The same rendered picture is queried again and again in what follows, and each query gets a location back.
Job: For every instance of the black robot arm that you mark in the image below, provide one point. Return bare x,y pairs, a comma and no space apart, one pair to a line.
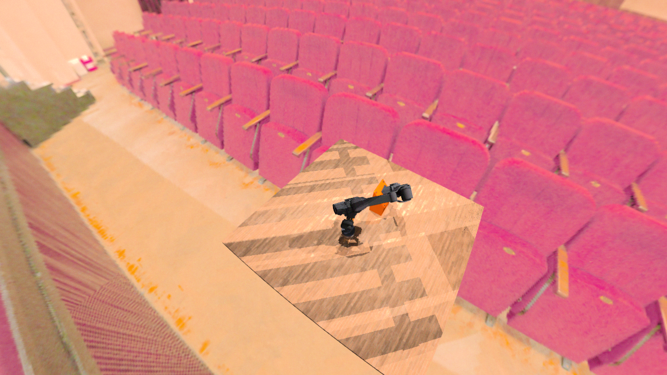
390,194

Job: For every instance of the grey round pedestal with silver shaft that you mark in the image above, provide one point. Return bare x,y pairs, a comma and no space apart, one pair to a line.
348,232

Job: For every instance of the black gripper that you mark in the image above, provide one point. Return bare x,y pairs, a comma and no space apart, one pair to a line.
348,222

